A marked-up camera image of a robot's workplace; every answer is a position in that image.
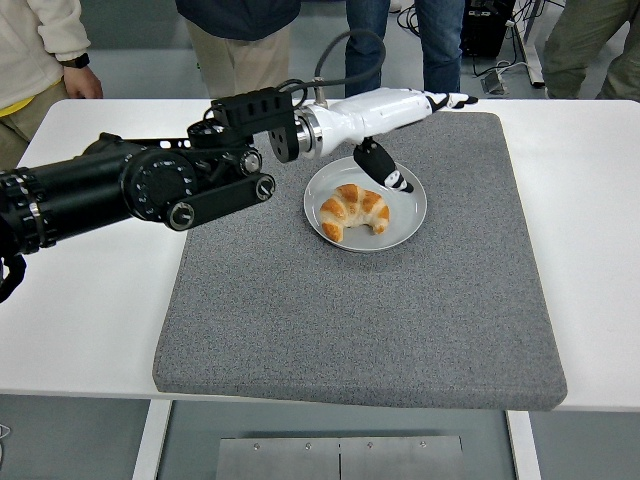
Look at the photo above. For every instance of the black equipment box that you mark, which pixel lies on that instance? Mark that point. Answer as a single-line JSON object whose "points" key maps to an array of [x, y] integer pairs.
{"points": [[482, 30]]}

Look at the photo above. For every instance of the grey speckled mat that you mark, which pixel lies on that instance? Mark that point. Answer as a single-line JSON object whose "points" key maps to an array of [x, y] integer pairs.
{"points": [[375, 325]]}

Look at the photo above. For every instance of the black wristwatch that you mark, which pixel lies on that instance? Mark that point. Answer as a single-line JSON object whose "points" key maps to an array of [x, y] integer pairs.
{"points": [[76, 61]]}

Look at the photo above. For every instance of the grey floor pedal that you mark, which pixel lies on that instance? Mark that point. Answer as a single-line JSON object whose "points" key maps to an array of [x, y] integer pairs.
{"points": [[496, 82]]}

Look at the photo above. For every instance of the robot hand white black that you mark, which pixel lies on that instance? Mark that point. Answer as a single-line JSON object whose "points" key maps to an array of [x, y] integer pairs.
{"points": [[380, 112]]}

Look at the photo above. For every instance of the grey metal plate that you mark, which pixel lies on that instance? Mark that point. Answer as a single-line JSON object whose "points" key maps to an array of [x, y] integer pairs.
{"points": [[300, 462]]}

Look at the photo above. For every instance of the pale grey round plate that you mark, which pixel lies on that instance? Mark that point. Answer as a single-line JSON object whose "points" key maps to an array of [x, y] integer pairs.
{"points": [[405, 220]]}

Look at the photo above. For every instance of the white table leg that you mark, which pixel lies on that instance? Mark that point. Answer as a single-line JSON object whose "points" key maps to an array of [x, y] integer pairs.
{"points": [[525, 450], [150, 440]]}

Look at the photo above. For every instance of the white desk leg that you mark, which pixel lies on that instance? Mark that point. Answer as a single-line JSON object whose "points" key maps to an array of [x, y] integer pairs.
{"points": [[531, 55]]}

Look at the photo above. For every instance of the golden croissant bread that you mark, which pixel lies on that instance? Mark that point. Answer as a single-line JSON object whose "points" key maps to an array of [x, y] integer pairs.
{"points": [[350, 205]]}

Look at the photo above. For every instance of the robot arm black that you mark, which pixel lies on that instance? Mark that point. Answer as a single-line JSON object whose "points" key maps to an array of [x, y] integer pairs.
{"points": [[100, 185]]}

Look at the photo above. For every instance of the person's hand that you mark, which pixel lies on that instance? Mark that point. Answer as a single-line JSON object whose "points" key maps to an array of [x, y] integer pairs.
{"points": [[85, 82]]}

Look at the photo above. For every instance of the person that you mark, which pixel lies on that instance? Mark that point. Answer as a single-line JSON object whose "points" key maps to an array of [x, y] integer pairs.
{"points": [[590, 50], [440, 50], [30, 50], [240, 45]]}

